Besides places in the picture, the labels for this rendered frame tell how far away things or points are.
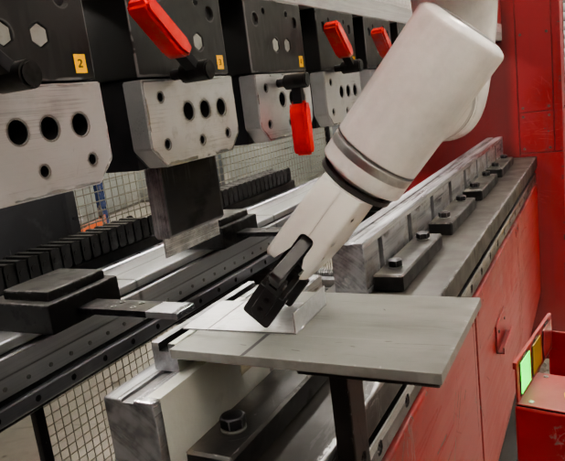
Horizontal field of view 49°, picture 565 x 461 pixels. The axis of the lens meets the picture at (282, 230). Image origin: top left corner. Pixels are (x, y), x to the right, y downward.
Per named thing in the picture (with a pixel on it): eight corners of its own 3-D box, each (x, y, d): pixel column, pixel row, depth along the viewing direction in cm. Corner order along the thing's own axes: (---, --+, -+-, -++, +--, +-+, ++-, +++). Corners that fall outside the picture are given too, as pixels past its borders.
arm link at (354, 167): (355, 122, 62) (338, 145, 63) (325, 129, 54) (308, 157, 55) (422, 171, 61) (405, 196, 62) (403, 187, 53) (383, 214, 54)
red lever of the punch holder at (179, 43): (154, -13, 49) (218, 67, 56) (114, -3, 51) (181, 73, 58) (148, 5, 48) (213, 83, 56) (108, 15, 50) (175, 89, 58)
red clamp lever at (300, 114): (313, 155, 75) (303, 71, 73) (282, 157, 77) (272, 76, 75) (319, 153, 76) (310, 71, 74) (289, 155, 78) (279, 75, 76)
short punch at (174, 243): (175, 258, 63) (159, 164, 61) (158, 258, 64) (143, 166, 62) (226, 234, 71) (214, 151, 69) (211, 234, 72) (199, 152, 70)
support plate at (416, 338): (442, 385, 49) (442, 373, 48) (170, 359, 61) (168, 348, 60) (481, 306, 64) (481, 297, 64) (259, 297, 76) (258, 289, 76)
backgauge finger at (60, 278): (155, 345, 66) (147, 300, 65) (-9, 330, 78) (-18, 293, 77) (216, 306, 77) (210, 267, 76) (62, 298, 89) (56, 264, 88)
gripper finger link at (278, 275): (325, 212, 59) (303, 247, 63) (280, 254, 54) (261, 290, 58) (335, 219, 59) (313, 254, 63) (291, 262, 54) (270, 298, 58)
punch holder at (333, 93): (329, 126, 89) (316, 6, 86) (276, 132, 93) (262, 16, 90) (364, 118, 102) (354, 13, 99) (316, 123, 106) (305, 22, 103)
